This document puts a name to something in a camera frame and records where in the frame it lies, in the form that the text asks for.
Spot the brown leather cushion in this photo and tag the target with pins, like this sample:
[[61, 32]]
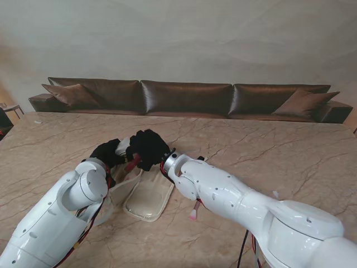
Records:
[[72, 96], [304, 104]]

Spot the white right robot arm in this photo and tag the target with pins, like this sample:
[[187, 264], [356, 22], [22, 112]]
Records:
[[251, 206]]

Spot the red rectangular cosmetics box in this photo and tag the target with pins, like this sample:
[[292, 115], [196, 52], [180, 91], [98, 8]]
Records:
[[133, 164]]

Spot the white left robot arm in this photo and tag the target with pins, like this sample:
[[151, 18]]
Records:
[[50, 217]]

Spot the brown leather sofa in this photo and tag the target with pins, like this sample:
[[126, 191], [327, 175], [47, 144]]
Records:
[[185, 96]]

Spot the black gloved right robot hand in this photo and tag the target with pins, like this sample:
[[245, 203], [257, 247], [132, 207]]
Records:
[[150, 148]]

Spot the small side table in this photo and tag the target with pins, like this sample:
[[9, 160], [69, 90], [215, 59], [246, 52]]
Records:
[[12, 107]]

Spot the cream fabric cosmetics bag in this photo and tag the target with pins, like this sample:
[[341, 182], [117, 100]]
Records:
[[150, 195]]

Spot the makeup brush with pink tip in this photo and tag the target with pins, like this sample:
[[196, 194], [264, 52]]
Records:
[[193, 213]]

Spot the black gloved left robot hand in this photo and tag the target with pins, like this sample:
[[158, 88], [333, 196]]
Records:
[[106, 153]]

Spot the dark chair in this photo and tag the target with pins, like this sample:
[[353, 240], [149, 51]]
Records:
[[5, 123]]

